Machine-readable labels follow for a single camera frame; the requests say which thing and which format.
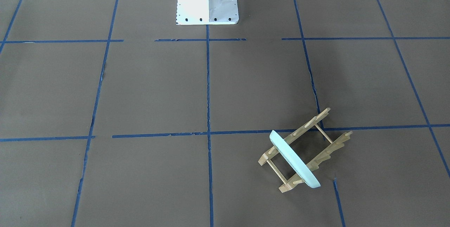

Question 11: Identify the mint green plate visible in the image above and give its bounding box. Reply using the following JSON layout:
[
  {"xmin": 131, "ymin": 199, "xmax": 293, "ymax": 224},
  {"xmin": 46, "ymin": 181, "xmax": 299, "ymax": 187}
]
[{"xmin": 269, "ymin": 130, "xmax": 320, "ymax": 188}]

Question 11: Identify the wooden dish rack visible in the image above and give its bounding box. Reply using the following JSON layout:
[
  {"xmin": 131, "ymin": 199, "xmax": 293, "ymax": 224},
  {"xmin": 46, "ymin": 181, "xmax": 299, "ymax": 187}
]
[{"xmin": 258, "ymin": 108, "xmax": 353, "ymax": 193}]

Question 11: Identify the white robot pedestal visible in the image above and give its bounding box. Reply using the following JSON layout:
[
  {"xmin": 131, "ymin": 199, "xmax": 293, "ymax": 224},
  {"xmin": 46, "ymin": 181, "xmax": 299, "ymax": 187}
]
[{"xmin": 176, "ymin": 0, "xmax": 239, "ymax": 25}]

